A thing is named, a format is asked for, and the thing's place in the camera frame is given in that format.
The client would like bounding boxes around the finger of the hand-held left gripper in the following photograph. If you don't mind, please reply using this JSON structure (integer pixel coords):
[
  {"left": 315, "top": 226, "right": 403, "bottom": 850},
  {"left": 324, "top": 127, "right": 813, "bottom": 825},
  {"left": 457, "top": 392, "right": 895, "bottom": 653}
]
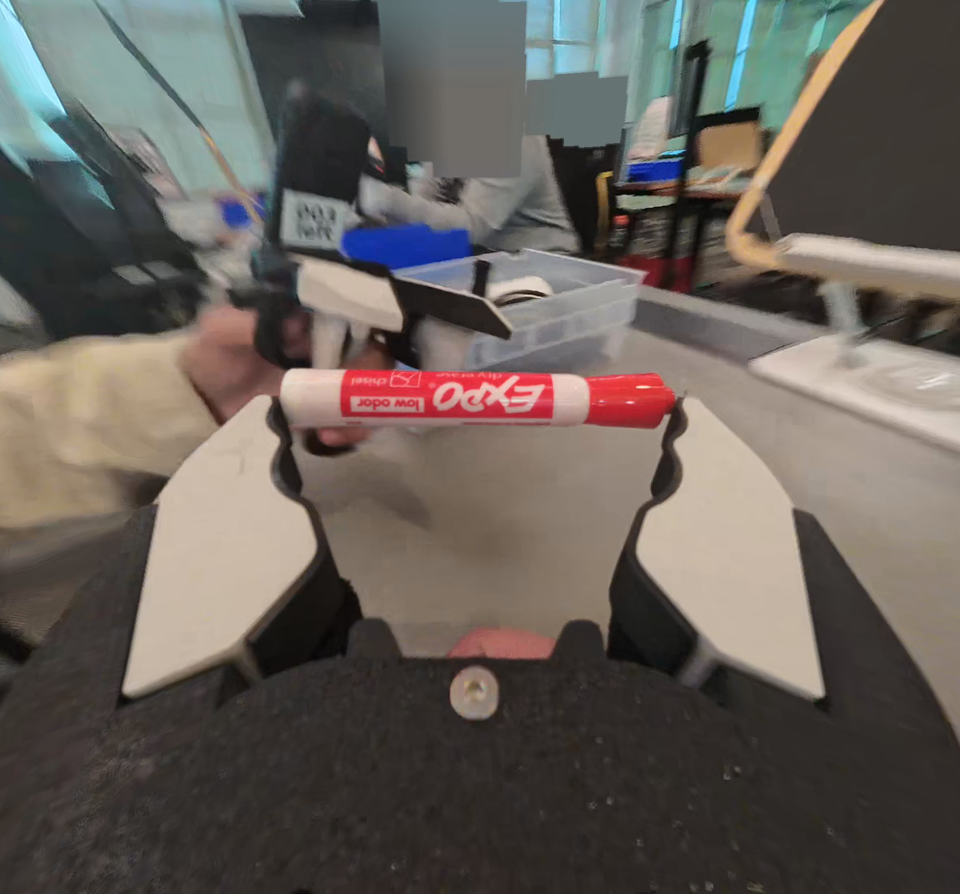
[{"left": 390, "top": 275, "right": 515, "bottom": 340}]

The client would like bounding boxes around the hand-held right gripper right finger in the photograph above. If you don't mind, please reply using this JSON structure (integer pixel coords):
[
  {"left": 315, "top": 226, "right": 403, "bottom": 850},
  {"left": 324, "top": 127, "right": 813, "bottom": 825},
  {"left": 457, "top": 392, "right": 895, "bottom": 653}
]
[{"left": 607, "top": 395, "right": 828, "bottom": 702}]

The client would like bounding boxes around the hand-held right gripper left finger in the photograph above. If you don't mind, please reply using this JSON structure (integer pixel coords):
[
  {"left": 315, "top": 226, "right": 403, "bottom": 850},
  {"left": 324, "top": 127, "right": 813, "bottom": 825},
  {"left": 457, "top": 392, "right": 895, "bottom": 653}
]
[{"left": 120, "top": 395, "right": 357, "bottom": 700}]

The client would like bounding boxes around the red whiteboard marker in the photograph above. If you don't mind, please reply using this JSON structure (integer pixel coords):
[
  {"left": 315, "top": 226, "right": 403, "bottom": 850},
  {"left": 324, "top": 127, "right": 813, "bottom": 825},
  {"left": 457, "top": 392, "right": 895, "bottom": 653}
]
[{"left": 279, "top": 367, "right": 678, "bottom": 432}]

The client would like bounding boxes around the clear plastic container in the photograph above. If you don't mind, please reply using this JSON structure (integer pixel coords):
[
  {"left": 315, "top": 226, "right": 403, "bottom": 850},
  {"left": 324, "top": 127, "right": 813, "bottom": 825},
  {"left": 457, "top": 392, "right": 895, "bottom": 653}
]
[{"left": 390, "top": 249, "right": 648, "bottom": 374}]

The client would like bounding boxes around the grey desk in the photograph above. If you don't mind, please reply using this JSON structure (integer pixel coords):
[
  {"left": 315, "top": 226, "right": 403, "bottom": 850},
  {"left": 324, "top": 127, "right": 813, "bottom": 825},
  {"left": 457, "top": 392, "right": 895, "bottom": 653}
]
[{"left": 0, "top": 286, "right": 960, "bottom": 730}]

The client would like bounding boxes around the person's left hand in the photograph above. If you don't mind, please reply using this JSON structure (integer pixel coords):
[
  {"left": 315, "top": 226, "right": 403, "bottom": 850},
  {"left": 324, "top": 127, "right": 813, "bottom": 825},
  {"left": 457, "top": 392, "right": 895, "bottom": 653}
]
[{"left": 180, "top": 305, "right": 303, "bottom": 424}]

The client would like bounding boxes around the black monitor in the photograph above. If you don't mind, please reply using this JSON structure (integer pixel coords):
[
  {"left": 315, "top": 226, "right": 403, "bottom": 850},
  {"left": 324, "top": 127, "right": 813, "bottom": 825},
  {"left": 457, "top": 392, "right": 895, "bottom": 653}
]
[{"left": 240, "top": 5, "right": 387, "bottom": 123}]

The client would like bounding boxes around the white stand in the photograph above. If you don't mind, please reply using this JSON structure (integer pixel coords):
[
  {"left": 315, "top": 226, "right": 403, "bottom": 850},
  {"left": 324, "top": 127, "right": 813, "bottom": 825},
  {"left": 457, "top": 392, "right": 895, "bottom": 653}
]
[{"left": 750, "top": 234, "right": 960, "bottom": 453}]

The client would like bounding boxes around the black office chair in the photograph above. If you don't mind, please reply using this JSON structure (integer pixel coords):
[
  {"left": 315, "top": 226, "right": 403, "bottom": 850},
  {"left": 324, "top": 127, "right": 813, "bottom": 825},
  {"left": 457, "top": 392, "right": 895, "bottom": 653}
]
[{"left": 0, "top": 106, "right": 204, "bottom": 340}]

